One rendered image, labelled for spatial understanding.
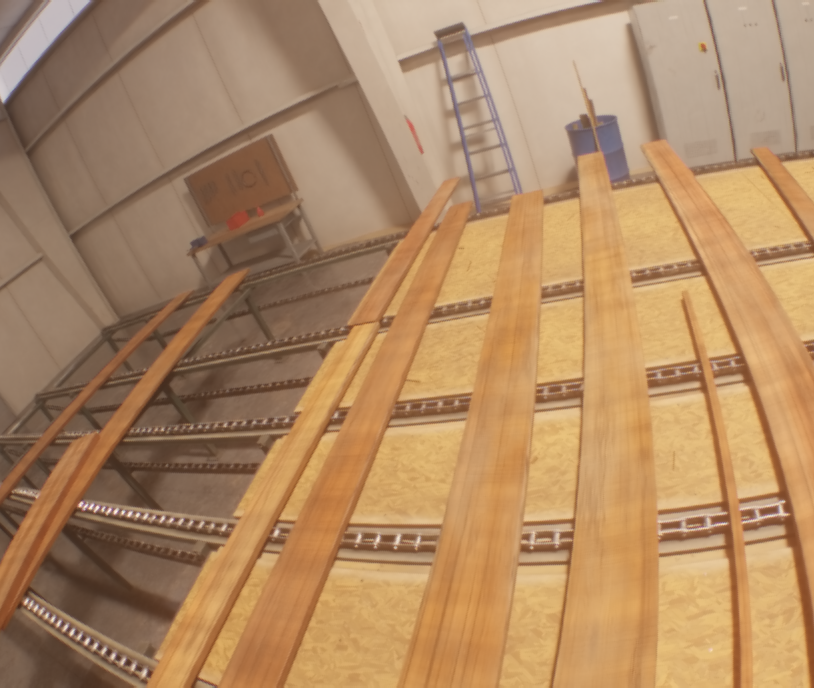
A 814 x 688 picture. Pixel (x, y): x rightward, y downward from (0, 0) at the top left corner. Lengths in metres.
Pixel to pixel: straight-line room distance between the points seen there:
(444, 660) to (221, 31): 7.29
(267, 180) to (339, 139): 1.21
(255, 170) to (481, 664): 6.83
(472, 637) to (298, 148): 6.61
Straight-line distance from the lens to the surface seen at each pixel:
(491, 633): 1.20
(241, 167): 7.40
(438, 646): 1.22
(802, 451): 1.46
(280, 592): 1.53
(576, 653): 1.15
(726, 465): 1.41
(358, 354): 2.30
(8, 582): 2.78
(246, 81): 7.29
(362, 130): 6.69
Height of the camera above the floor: 1.95
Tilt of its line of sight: 29 degrees down
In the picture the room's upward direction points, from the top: 24 degrees counter-clockwise
